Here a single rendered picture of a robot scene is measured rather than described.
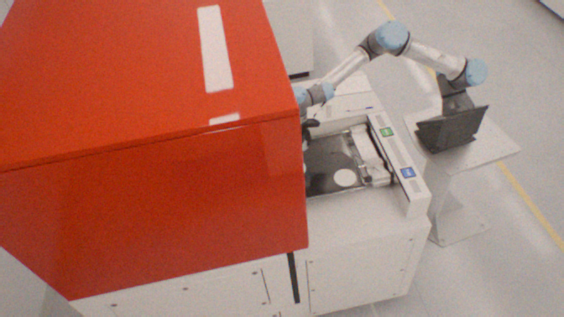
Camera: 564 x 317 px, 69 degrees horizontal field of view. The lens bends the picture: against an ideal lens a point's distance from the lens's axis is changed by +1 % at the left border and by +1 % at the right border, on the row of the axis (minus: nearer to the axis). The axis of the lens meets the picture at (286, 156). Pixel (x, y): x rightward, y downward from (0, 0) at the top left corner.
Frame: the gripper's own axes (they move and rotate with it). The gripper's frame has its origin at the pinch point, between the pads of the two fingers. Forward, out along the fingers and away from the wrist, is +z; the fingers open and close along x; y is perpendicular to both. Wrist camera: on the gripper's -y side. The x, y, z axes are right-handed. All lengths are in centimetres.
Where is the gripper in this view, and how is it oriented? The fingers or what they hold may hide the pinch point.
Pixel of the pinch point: (304, 148)
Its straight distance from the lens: 187.7
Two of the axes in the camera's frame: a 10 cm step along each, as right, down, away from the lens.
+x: 6.9, 5.0, -5.2
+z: 0.8, 6.6, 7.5
